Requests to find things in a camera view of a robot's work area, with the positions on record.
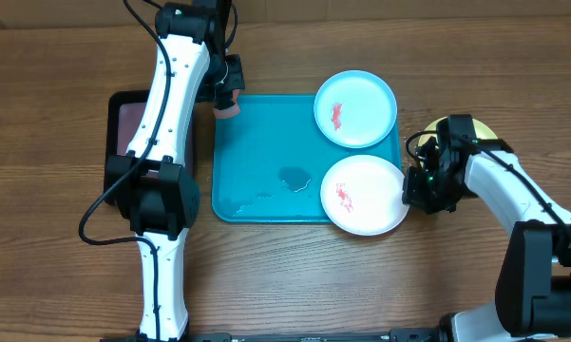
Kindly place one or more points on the white pink plate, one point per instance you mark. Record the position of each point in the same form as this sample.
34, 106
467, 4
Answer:
362, 195

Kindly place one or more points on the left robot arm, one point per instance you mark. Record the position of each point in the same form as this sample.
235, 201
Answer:
150, 181

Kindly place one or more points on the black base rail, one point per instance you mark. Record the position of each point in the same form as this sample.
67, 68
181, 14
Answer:
394, 335

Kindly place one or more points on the yellow-green plate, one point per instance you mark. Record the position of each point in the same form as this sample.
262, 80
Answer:
482, 131

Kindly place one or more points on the teal plastic serving tray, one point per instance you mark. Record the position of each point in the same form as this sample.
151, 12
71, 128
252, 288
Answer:
270, 160

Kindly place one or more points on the light blue plate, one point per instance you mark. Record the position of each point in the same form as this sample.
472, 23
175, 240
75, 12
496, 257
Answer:
355, 109

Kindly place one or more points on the black rectangular tray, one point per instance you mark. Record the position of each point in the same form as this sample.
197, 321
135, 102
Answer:
125, 112

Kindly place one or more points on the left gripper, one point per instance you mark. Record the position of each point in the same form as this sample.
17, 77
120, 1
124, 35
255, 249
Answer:
238, 83

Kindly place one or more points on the green and red sponge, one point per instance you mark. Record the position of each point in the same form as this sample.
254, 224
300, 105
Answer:
228, 109

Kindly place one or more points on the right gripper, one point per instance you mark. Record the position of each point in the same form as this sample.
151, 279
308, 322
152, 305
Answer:
419, 198

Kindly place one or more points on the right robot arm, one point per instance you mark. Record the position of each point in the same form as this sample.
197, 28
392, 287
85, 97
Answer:
533, 292

